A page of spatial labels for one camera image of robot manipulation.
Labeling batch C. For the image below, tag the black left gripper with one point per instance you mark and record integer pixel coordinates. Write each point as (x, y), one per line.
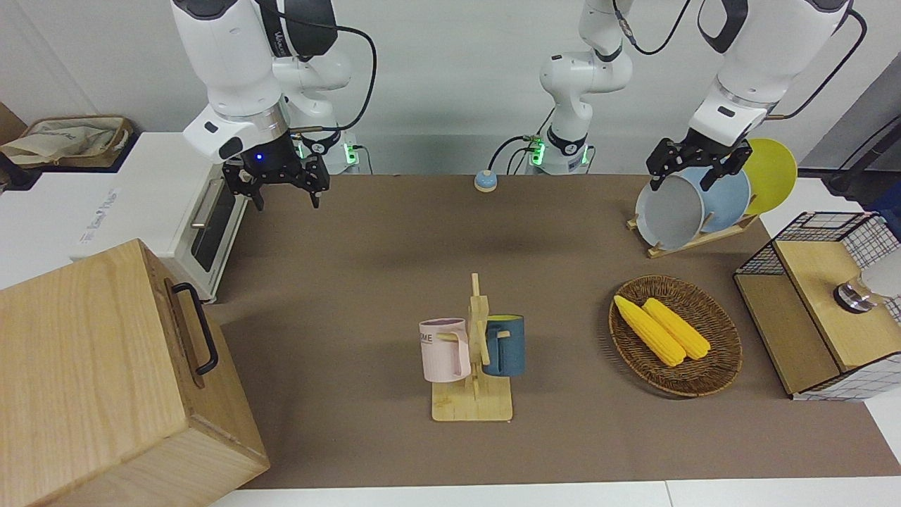
(693, 151)

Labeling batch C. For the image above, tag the grey plate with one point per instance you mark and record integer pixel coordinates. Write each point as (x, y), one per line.
(669, 215)

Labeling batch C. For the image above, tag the white toaster oven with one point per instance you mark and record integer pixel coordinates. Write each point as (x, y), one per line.
(162, 197)

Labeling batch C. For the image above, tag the blue beige call bell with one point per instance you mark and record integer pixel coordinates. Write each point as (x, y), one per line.
(486, 182)

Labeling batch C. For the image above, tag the blue mug yellow inside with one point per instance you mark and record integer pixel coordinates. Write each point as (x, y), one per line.
(508, 348)

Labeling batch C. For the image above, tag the brown wicker basket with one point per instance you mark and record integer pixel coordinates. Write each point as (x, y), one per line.
(704, 373)

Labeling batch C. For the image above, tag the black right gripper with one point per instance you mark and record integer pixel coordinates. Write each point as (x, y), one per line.
(271, 160)

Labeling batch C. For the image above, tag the yellow plate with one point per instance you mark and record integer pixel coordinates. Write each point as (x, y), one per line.
(774, 176)

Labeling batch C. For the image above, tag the pink mug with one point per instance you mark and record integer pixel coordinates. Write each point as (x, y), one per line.
(442, 352)

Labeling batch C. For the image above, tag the wooden mug rack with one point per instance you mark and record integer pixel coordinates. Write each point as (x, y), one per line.
(479, 401)

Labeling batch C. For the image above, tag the black tripod stand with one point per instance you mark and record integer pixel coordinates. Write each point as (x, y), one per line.
(848, 179)

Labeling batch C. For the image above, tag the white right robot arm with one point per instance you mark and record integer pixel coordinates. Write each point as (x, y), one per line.
(225, 56)

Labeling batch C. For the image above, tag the yellow corn cob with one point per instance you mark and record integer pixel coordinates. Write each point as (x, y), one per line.
(679, 327)
(651, 331)

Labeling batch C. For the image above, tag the light wooden cabinet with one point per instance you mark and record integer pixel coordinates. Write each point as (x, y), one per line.
(84, 380)

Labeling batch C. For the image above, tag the white bulb with metal base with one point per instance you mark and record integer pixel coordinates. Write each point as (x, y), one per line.
(855, 296)

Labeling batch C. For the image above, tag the wooden plate rack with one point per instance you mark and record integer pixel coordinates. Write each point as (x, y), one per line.
(693, 243)

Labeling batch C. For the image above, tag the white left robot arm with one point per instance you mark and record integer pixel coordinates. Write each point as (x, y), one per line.
(760, 63)

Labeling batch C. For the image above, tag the brown table mat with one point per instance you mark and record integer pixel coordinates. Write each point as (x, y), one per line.
(366, 282)

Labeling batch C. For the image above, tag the light blue plate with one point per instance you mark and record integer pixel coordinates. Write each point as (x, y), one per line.
(728, 201)

